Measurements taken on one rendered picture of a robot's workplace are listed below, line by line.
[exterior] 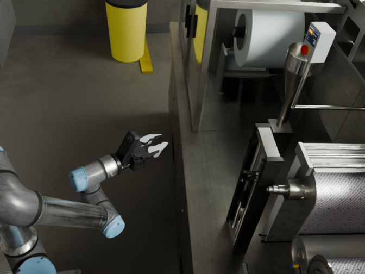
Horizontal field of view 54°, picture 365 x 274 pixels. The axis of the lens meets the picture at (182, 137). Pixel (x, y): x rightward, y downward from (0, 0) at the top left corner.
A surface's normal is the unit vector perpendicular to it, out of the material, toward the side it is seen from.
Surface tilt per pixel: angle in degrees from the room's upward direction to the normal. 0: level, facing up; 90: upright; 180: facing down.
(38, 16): 90
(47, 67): 0
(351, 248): 7
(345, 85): 90
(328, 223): 92
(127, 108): 0
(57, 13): 90
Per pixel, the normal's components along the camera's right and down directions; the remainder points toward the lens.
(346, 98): -0.99, -0.01
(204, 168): 0.08, -0.72
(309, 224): 0.07, 0.72
